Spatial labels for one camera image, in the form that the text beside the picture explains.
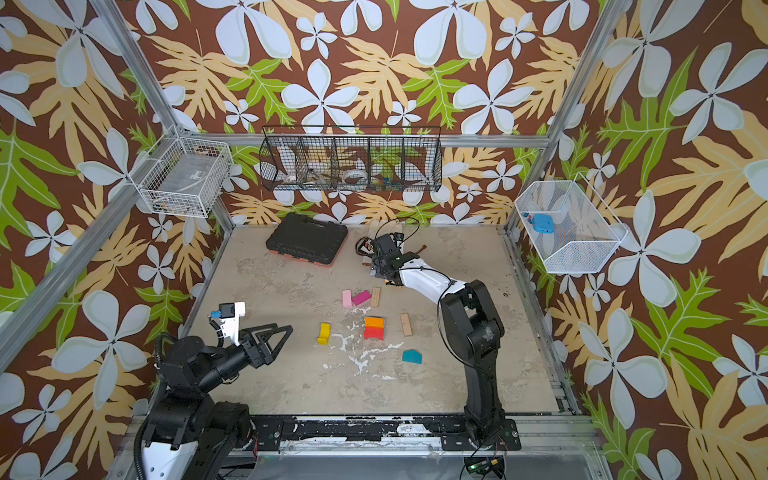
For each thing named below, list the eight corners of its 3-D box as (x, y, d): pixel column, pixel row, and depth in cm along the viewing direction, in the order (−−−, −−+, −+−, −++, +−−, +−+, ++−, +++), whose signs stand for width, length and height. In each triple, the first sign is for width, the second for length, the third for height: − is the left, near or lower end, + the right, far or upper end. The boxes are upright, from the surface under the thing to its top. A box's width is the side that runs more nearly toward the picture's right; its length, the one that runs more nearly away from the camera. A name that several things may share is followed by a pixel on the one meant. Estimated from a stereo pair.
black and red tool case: (265, 253, 114) (261, 244, 110) (291, 220, 125) (288, 211, 121) (328, 272, 109) (326, 263, 104) (349, 235, 120) (348, 226, 116)
